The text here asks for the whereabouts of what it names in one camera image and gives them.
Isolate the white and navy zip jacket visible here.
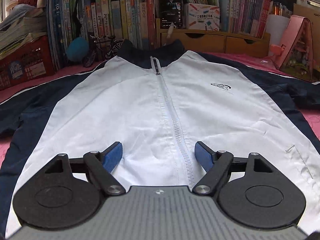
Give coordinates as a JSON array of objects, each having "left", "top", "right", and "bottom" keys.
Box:
[{"left": 1, "top": 41, "right": 319, "bottom": 236}]

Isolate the miniature black bicycle model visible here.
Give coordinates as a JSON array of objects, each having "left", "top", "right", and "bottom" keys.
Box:
[{"left": 82, "top": 35, "right": 124, "bottom": 68}]

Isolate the blue round ball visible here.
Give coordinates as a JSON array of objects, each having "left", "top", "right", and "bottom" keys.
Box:
[{"left": 66, "top": 37, "right": 89, "bottom": 62}]

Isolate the red plastic crate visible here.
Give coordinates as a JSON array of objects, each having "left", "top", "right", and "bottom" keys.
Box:
[{"left": 0, "top": 36, "right": 56, "bottom": 90}]

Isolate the wooden desktop drawer organizer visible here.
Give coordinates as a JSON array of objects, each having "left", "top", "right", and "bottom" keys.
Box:
[{"left": 156, "top": 18, "right": 271, "bottom": 58}]

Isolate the pink house-shaped diorama box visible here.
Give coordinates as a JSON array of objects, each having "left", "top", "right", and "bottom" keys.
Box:
[{"left": 267, "top": 15, "right": 316, "bottom": 82}]

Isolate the row of upright books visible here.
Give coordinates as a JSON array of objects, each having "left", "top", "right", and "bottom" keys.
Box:
[{"left": 37, "top": 0, "right": 292, "bottom": 69}]

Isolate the white label printer box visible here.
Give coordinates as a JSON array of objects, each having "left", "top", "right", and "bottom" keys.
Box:
[{"left": 184, "top": 3, "right": 220, "bottom": 31}]

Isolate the black smartphone on stand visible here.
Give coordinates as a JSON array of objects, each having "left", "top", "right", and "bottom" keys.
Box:
[{"left": 159, "top": 0, "right": 183, "bottom": 29}]

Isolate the stack of papers and booklets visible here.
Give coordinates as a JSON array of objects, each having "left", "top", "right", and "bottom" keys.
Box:
[{"left": 1, "top": 4, "right": 47, "bottom": 59}]

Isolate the white cord with ring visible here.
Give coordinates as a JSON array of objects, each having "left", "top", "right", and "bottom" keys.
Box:
[{"left": 166, "top": 23, "right": 175, "bottom": 41}]

